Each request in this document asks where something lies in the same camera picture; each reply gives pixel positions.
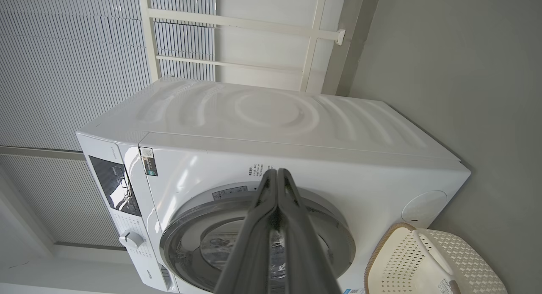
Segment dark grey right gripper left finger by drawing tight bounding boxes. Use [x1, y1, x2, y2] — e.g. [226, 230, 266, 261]
[214, 169, 278, 294]

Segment cream perforated laundry basket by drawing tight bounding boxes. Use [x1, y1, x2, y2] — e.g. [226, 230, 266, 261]
[364, 223, 508, 294]

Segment round dark-rimmed glass washer door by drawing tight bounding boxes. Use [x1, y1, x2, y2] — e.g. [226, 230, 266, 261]
[160, 188, 356, 294]

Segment white slatted window blind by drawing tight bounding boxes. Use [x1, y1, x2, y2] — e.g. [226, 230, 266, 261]
[0, 0, 216, 152]

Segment cream metal railing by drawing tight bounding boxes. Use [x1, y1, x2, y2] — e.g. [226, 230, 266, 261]
[138, 0, 346, 92]

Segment QR code sticker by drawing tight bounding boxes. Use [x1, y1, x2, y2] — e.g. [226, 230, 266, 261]
[139, 147, 158, 177]

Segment white ribbed wall panel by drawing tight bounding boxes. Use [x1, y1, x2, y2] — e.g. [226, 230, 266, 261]
[0, 153, 122, 248]

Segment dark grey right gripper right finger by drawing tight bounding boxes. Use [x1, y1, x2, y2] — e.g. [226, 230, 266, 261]
[278, 168, 342, 294]

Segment white round control knob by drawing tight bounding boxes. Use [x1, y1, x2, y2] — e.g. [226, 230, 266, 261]
[119, 230, 144, 250]

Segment round white filter cover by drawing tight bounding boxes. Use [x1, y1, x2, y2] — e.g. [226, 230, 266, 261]
[401, 191, 448, 229]

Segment black control display panel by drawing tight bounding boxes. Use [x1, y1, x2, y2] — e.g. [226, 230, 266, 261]
[88, 155, 142, 217]

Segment white front-load washing machine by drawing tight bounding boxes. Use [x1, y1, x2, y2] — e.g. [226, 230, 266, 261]
[76, 76, 471, 294]

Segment printed text label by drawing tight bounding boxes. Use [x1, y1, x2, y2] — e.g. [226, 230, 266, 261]
[249, 164, 275, 178]

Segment white printed label sticker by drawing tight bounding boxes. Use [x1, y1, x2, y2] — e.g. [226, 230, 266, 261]
[438, 279, 462, 294]

